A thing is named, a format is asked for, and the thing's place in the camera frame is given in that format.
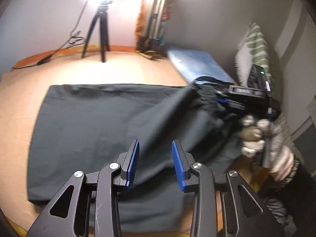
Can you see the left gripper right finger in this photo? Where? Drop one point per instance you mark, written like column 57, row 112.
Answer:
column 224, row 204

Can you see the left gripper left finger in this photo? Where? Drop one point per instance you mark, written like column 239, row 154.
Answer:
column 67, row 213

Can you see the dark green pants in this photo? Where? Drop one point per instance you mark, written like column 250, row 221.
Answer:
column 86, row 127

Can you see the right forearm dark sleeve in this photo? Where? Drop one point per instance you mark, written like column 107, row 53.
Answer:
column 292, row 201

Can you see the right gloved hand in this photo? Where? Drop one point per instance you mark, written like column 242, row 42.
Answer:
column 263, row 135

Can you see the green striped pillow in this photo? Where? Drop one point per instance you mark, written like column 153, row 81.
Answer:
column 255, row 50

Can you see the folded light blue cloth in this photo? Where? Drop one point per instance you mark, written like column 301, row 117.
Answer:
column 192, row 64

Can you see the folded silver tripod stand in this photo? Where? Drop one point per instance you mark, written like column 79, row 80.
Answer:
column 151, row 27

